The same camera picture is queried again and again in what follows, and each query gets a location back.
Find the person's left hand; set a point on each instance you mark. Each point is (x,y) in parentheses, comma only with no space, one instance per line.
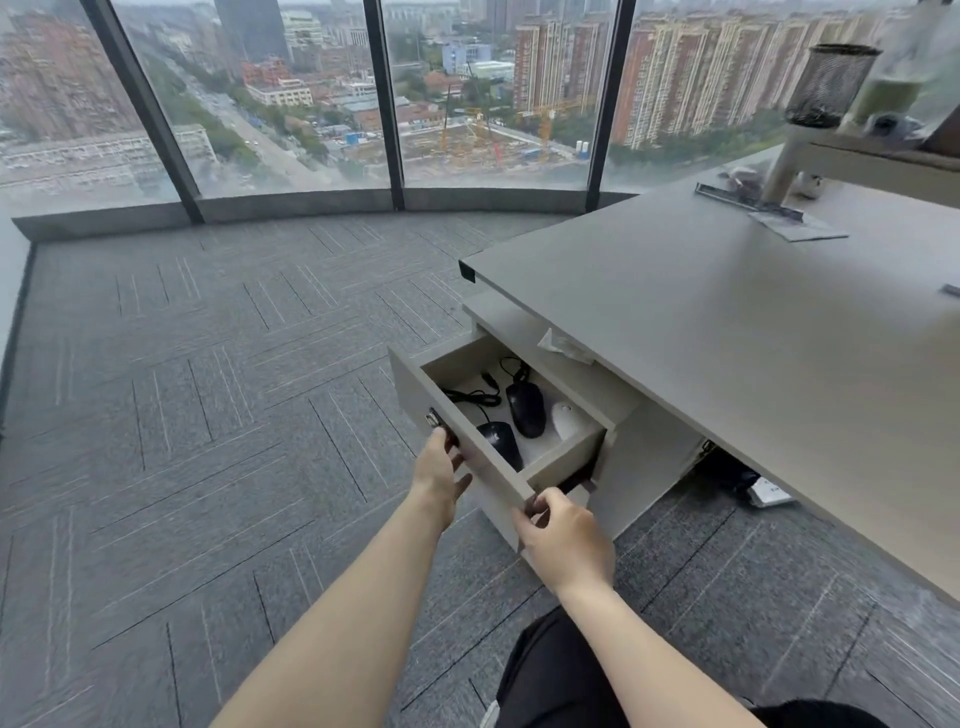
(433,480)

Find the person's right hand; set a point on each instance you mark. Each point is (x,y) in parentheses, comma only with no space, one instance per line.
(570,540)

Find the person's right thumb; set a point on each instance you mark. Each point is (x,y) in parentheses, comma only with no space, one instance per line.
(529,519)

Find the person's left thumb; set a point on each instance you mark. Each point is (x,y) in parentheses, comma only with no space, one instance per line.
(448,448)

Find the grey drawer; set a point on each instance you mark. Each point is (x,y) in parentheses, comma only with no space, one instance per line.
(450,420)

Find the person's left forearm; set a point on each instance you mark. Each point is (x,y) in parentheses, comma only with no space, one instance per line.
(352,630)

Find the person's right forearm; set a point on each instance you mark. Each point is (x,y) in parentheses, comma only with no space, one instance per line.
(645,660)

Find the silver drawer lock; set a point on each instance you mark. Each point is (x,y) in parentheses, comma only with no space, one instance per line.
(435,420)

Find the black computer mouse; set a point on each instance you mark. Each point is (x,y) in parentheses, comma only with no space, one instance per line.
(501,444)
(527,409)

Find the white computer mouse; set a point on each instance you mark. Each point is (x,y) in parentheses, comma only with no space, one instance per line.
(570,421)

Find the grey drawer cabinet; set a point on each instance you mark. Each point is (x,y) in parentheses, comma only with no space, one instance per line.
(645,465)

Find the white crumpled tissue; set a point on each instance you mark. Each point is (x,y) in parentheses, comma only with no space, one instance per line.
(564,345)

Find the person's black trousers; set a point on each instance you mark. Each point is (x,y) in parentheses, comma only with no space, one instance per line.
(555,675)

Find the black bag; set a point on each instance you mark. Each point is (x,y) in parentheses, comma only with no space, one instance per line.
(726,469)

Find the white flat box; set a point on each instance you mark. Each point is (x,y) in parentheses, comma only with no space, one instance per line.
(771,493)

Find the metal ruler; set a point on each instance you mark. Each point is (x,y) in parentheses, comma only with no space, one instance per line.
(739,201)

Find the clear plastic sleeve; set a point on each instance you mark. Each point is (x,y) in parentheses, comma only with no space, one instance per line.
(799,226)

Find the small grey object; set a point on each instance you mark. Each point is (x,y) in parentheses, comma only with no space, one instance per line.
(741,178)

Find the small white round object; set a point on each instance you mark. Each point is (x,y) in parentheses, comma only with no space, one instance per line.
(808,185)

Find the white desk shelf riser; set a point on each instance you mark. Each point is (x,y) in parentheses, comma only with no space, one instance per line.
(862,154)

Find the black mesh pen holder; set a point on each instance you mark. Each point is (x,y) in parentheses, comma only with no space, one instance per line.
(831,86)

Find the green translucent container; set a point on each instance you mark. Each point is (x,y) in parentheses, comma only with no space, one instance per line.
(889,97)

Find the clear plastic bag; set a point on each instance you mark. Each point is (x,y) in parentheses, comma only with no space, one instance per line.
(926,45)

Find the dark window frame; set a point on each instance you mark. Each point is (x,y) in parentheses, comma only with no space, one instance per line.
(390,112)

